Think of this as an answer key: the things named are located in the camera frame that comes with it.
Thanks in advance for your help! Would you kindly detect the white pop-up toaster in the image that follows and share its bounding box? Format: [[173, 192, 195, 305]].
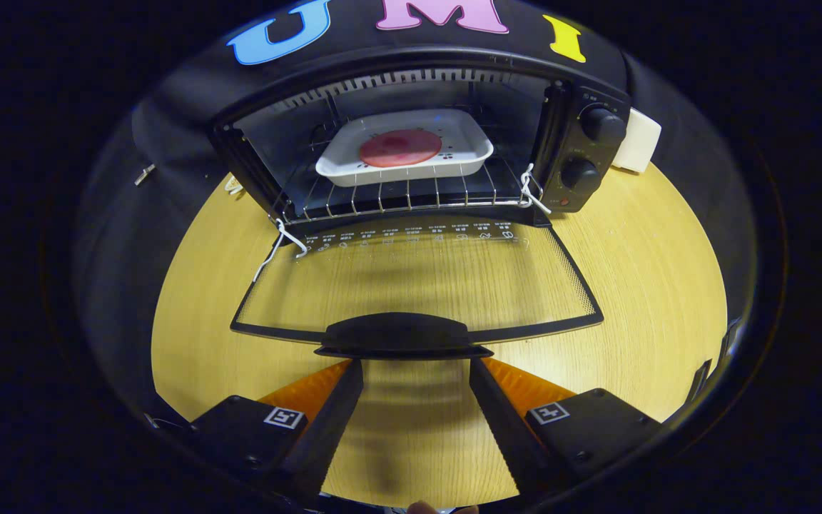
[[611, 107, 663, 173]]

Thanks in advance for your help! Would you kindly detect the white square plate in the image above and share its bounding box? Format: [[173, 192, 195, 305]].
[[315, 109, 495, 188]]

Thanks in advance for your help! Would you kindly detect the black toaster oven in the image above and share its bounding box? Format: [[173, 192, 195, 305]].
[[208, 46, 633, 361]]

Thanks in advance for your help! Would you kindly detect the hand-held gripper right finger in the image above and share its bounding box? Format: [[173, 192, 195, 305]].
[[469, 356, 666, 500]]

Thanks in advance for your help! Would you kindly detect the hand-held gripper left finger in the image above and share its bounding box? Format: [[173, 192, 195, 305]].
[[184, 358, 365, 504]]

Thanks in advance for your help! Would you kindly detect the pink ham slice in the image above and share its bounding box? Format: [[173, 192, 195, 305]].
[[360, 128, 442, 168]]

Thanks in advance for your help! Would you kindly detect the black backdrop cloth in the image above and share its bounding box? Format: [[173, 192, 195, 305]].
[[72, 0, 758, 422]]

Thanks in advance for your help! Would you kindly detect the oven wire rack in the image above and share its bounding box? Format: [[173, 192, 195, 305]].
[[272, 153, 540, 226]]

